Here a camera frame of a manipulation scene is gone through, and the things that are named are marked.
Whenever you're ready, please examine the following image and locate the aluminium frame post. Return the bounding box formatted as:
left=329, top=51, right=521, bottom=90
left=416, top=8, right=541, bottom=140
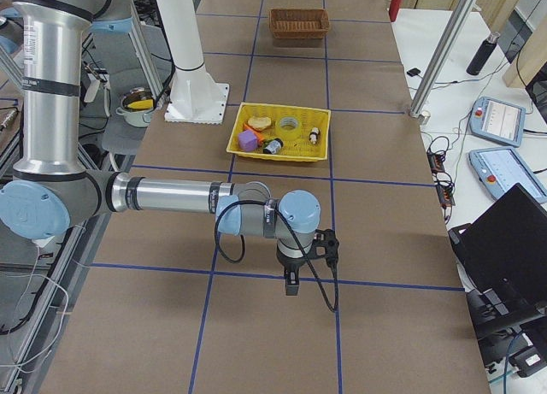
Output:
left=409, top=0, right=477, bottom=126

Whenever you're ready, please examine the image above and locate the lower teach pendant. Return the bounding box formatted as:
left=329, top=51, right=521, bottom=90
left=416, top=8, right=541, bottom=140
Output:
left=468, top=147, right=546, bottom=203

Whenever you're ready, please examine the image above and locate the brown wicker basket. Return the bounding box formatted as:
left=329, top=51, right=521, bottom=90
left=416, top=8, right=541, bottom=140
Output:
left=269, top=9, right=331, bottom=39

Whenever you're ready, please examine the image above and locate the black laptop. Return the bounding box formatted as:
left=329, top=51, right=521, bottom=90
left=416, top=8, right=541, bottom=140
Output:
left=447, top=182, right=547, bottom=339

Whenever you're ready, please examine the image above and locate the red bottle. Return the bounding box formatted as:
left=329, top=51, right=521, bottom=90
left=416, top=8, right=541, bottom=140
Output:
left=388, top=0, right=403, bottom=22

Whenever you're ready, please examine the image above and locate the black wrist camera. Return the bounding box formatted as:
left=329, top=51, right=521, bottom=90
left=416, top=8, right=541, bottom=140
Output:
left=308, top=229, right=339, bottom=271

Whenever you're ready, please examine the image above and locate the purple cube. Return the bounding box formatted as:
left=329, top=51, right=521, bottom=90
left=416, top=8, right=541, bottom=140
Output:
left=238, top=130, right=258, bottom=152

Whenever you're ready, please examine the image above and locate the white pot with corn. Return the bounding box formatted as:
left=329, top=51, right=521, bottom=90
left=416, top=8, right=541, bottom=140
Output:
left=115, top=87, right=155, bottom=128

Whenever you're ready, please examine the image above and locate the yellow plastic basket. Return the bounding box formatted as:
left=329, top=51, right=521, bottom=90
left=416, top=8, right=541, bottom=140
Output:
left=226, top=103, right=331, bottom=162

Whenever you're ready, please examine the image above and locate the teach pendant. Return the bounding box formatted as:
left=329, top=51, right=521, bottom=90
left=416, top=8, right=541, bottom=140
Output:
left=468, top=147, right=546, bottom=203
left=469, top=97, right=526, bottom=148

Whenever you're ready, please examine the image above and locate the yellow tape roll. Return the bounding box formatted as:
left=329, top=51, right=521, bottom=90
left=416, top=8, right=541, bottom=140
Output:
left=275, top=116, right=302, bottom=141

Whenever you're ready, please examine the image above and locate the black orange power strip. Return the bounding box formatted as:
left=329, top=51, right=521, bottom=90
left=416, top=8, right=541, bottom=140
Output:
left=426, top=150, right=455, bottom=209

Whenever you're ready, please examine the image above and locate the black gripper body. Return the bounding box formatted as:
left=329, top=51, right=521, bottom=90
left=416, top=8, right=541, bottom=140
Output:
left=277, top=252, right=305, bottom=297

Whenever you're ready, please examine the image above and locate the small black device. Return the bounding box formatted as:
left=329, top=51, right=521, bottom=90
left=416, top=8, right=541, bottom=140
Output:
left=406, top=68, right=421, bottom=77

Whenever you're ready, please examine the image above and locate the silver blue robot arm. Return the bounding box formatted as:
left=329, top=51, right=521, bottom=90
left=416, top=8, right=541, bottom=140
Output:
left=1, top=0, right=321, bottom=296

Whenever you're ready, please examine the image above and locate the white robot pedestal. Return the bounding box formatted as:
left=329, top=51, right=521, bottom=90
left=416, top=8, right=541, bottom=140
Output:
left=156, top=0, right=230, bottom=125

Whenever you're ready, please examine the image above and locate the bread slice toy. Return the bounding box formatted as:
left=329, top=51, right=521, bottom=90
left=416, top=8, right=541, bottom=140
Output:
left=247, top=116, right=272, bottom=132

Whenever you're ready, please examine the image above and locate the black water bottle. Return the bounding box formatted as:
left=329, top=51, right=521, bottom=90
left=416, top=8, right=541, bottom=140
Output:
left=466, top=32, right=500, bottom=76

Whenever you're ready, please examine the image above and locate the upper teach pendant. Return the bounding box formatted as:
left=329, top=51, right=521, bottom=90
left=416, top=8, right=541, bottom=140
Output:
left=469, top=97, right=526, bottom=148

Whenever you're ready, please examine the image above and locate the orange toy piece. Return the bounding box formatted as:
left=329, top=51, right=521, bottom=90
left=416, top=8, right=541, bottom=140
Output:
left=243, top=123, right=265, bottom=145

